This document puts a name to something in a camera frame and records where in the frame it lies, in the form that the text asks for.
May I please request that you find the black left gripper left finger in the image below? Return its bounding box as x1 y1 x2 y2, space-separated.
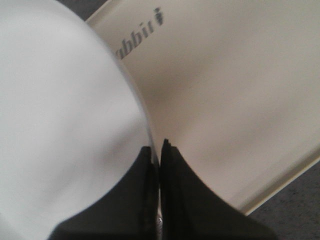
49 146 158 240

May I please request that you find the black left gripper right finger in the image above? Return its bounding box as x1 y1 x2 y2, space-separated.
159 139 277 240

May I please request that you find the white round plate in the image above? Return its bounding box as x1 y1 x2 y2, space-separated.
0 0 151 240

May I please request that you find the cream rabbit serving tray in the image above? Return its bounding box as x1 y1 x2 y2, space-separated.
87 0 320 214

